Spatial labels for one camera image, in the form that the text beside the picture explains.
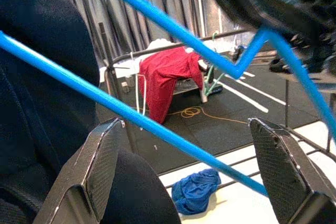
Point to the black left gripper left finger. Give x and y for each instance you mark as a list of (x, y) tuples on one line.
[(86, 176)]

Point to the green hanger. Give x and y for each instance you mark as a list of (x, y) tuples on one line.
[(210, 87)]

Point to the red garment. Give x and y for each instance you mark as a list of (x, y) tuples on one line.
[(162, 77)]

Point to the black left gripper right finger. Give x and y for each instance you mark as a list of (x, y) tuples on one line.
[(288, 182)]

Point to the royal blue garment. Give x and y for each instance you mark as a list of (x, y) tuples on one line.
[(195, 192)]

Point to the navy blue knit shirt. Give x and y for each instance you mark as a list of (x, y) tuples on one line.
[(39, 90)]

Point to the black metal clothes rack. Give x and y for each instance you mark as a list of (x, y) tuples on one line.
[(110, 82)]

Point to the white metal frame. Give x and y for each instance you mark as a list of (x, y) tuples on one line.
[(144, 103)]

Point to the blue plastic hanger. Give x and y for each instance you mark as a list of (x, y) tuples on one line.
[(78, 83)]

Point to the grey curtain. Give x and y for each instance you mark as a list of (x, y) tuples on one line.
[(105, 11)]

